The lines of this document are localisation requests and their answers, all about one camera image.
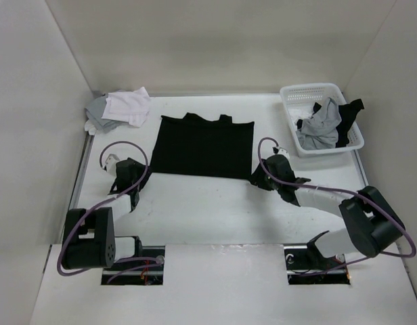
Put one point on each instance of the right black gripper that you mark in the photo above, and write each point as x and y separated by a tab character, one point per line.
256	178

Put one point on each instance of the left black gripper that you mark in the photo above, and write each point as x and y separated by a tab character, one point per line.
144	172

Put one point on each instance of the black tank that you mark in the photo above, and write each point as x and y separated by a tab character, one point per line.
348	114
195	146

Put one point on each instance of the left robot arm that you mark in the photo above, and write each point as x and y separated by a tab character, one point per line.
89	234

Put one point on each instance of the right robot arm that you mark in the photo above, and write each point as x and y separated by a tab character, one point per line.
370	224

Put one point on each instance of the folded white tank top underneath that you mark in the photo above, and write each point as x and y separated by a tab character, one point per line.
90	128

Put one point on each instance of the grey tank top in basket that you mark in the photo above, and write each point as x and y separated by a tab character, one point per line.
319	131

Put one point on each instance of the folded grey tank top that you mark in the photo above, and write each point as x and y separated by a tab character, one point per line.
95	111

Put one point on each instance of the black tank top over rim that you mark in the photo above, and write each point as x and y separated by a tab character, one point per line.
348	114

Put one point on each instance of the white plastic laundry basket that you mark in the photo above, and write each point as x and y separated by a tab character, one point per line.
308	95

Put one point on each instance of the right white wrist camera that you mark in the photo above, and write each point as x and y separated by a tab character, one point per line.
281	151

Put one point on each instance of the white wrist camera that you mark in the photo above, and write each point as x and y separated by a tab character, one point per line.
281	151
110	164

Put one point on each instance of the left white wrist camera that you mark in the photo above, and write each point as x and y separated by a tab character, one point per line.
110	164

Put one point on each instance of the left metal table rail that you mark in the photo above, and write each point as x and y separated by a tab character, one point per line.
80	175

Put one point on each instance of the metal table rail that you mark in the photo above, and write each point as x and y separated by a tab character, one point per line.
360	168
80	175

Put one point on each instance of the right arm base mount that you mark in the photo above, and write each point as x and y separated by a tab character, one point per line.
305	265

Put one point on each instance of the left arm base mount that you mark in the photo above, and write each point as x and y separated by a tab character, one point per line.
133	273

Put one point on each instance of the right metal table rail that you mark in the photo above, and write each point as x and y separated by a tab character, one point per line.
360	168

